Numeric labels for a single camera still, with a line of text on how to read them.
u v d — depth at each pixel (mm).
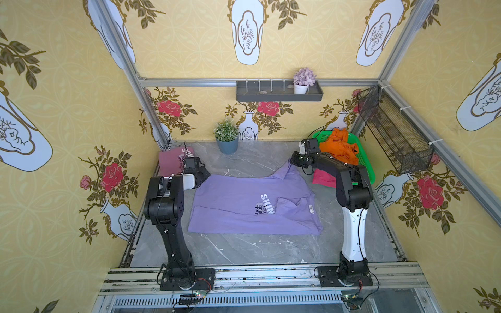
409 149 838
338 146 1063
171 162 1120
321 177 901
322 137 1164
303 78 819
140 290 728
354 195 595
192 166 836
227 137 1067
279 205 915
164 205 532
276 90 911
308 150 869
